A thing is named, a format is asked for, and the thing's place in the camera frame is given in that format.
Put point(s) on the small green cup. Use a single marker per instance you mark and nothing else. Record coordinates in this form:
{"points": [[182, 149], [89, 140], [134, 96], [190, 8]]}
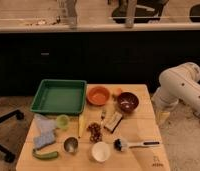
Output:
{"points": [[62, 122]]}

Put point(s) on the small metal cup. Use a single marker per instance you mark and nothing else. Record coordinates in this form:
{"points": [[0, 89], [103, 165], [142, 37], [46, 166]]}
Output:
{"points": [[71, 145]]}

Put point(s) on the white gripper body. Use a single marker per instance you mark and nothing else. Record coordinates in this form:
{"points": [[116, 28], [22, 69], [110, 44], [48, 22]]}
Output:
{"points": [[161, 116]]}

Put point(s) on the purple bowl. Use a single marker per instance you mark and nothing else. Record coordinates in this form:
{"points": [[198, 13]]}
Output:
{"points": [[127, 102]]}

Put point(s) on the brown grape bunch toy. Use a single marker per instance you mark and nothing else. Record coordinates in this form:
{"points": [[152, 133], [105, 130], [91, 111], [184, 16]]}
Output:
{"points": [[95, 130]]}

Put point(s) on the white bowl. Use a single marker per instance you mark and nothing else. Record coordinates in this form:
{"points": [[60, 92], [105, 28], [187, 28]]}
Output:
{"points": [[101, 151]]}

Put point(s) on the orange bowl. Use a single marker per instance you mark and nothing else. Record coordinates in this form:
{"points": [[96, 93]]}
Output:
{"points": [[98, 95]]}

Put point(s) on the green plastic tray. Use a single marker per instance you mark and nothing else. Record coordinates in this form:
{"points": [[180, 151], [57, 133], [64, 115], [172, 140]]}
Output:
{"points": [[56, 96]]}

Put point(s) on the dish brush white handle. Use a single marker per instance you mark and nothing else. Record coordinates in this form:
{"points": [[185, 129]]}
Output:
{"points": [[122, 145]]}

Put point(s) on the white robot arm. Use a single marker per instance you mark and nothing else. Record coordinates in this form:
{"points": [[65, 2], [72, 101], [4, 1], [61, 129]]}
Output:
{"points": [[177, 83]]}

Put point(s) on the yellow corn toy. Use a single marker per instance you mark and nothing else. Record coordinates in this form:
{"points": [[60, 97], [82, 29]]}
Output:
{"points": [[81, 125]]}

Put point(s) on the clear plastic bag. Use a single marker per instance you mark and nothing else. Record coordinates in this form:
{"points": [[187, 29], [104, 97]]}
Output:
{"points": [[44, 124]]}

